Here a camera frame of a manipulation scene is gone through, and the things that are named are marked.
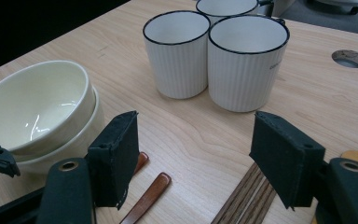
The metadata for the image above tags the red-brown wooden spoon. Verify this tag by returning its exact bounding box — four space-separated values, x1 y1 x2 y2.
118 171 172 224
133 151 150 175

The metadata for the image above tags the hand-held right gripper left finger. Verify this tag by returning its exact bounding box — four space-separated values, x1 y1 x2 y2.
85 110 141 210

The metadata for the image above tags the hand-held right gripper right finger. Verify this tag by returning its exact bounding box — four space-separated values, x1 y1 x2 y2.
248 110 327 210

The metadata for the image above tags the grey round cable grommet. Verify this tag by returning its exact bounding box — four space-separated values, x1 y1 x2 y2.
331 49 358 69

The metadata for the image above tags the white ribbed cup black rim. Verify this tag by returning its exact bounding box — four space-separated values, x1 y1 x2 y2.
207 14 291 114
142 9 212 101
194 0 275 26

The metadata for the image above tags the swivel chair base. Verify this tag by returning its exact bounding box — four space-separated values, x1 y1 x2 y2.
306 0 358 16

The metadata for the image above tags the row of brown chopsticks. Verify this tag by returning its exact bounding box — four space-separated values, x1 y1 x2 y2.
210 161 278 224

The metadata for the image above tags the cream ceramic bowl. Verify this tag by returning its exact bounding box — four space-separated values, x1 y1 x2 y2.
10 86 106 175
0 59 97 157

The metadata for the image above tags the wooden coaster with cutouts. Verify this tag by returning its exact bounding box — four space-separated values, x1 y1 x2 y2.
339 149 358 165

